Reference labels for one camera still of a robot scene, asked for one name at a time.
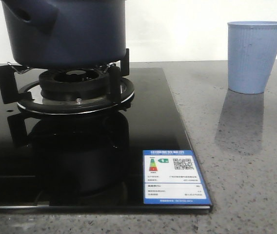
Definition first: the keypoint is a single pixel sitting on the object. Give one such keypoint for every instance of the light blue ribbed plastic cup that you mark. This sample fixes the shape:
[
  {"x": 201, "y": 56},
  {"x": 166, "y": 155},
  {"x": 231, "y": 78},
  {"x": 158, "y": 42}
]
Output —
[{"x": 252, "y": 50}]

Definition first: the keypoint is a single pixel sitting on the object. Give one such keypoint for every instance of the black metal pot support grate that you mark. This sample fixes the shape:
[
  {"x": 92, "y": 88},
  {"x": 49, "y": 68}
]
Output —
[{"x": 29, "y": 98}]

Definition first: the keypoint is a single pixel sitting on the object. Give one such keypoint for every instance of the dark blue cooking pot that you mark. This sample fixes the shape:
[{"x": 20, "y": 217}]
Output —
[{"x": 65, "y": 33}]

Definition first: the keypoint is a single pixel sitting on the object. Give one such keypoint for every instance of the blue white energy label sticker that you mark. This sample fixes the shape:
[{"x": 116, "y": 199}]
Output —
[{"x": 173, "y": 177}]

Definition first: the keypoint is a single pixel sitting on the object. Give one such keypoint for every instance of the black round gas burner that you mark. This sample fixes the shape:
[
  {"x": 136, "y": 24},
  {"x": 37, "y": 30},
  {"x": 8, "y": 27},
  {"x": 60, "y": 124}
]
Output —
[{"x": 66, "y": 85}]

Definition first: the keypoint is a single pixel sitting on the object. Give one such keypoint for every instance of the black glass gas stove top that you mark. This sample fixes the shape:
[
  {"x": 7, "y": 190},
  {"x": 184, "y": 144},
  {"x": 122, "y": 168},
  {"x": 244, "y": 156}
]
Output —
[{"x": 89, "y": 163}]

